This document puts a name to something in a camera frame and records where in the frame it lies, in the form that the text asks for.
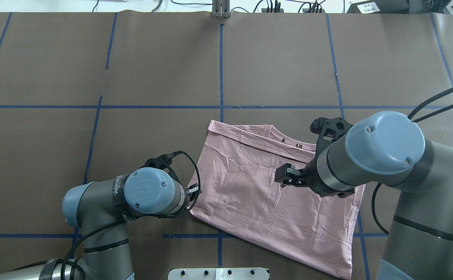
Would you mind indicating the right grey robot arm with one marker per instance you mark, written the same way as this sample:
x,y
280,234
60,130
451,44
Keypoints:
x,y
391,149

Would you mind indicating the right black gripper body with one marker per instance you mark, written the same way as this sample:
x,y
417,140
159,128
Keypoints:
x,y
310,179

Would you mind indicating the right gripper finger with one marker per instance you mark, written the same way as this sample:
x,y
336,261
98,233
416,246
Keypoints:
x,y
288,175

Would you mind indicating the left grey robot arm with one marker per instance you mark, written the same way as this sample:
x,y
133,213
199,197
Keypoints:
x,y
102,211

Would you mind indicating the brown table cover sheet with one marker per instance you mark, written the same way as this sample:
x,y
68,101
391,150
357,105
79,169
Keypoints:
x,y
87,97

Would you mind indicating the white mounting plate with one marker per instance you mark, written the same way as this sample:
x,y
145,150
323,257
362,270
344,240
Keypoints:
x,y
243,273

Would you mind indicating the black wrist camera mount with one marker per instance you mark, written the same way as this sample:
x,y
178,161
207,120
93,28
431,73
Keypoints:
x,y
163,162

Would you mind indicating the aluminium frame post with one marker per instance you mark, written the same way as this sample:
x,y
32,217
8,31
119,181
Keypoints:
x,y
221,9

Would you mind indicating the black power box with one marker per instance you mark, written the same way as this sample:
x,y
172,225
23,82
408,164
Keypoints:
x,y
379,7

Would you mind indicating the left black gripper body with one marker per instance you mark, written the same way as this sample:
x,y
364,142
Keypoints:
x,y
192,191

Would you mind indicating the pink Snoopy t-shirt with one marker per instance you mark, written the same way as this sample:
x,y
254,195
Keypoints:
x,y
240,196

